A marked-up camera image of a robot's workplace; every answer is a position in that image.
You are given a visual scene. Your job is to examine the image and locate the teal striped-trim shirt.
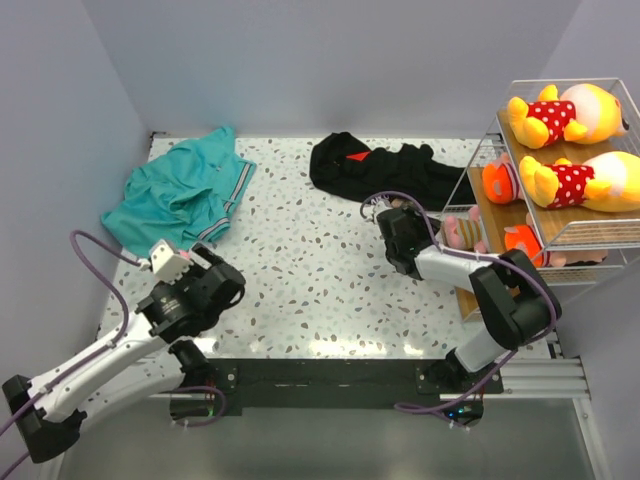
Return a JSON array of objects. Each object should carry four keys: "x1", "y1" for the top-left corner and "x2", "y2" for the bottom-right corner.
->
[{"x1": 101, "y1": 127, "x2": 256, "y2": 256}]

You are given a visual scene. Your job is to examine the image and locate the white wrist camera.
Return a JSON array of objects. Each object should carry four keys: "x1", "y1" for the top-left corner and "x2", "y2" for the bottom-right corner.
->
[
  {"x1": 149, "y1": 239, "x2": 192, "y2": 284},
  {"x1": 360, "y1": 196, "x2": 394, "y2": 224}
]

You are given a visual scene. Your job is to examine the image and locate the black-haired doll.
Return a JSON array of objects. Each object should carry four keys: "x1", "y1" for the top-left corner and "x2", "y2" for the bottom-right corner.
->
[
  {"x1": 481, "y1": 152, "x2": 524, "y2": 205},
  {"x1": 504, "y1": 213, "x2": 609, "y2": 268}
]

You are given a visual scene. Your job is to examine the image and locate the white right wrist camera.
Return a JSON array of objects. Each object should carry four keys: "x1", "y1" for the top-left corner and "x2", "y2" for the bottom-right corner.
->
[{"x1": 360, "y1": 196, "x2": 394, "y2": 224}]

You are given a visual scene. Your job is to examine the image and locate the aluminium frame rail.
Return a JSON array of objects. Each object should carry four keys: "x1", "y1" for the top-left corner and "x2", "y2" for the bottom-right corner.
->
[{"x1": 74, "y1": 354, "x2": 591, "y2": 401}]

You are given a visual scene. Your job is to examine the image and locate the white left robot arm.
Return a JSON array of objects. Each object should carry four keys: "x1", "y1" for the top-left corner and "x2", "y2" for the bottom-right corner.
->
[{"x1": 2, "y1": 240, "x2": 246, "y2": 464}]

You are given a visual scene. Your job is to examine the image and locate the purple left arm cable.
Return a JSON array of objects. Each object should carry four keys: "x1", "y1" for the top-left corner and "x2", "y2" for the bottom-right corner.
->
[{"x1": 0, "y1": 229, "x2": 229, "y2": 476}]

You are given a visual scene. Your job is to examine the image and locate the yellow polka-dot plush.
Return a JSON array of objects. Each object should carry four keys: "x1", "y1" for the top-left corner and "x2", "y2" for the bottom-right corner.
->
[
  {"x1": 507, "y1": 83, "x2": 629, "y2": 150},
  {"x1": 518, "y1": 151, "x2": 639, "y2": 213}
]

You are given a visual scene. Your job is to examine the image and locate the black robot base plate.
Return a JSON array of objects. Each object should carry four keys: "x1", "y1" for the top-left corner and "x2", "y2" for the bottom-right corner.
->
[{"x1": 183, "y1": 358, "x2": 490, "y2": 416}]

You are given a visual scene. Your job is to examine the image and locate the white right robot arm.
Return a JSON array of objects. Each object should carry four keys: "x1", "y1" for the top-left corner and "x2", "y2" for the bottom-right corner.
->
[{"x1": 376, "y1": 207, "x2": 562, "y2": 393}]

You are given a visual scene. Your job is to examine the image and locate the white wire wooden shelf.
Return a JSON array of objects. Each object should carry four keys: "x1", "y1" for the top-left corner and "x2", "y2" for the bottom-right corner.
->
[{"x1": 445, "y1": 78, "x2": 639, "y2": 293}]

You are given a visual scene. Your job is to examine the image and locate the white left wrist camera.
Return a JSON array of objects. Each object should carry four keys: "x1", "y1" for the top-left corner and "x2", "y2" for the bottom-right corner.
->
[{"x1": 149, "y1": 239, "x2": 192, "y2": 284}]

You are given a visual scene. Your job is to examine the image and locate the black printed shirt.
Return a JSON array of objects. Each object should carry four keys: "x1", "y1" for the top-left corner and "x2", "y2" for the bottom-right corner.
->
[{"x1": 309, "y1": 132, "x2": 475, "y2": 211}]

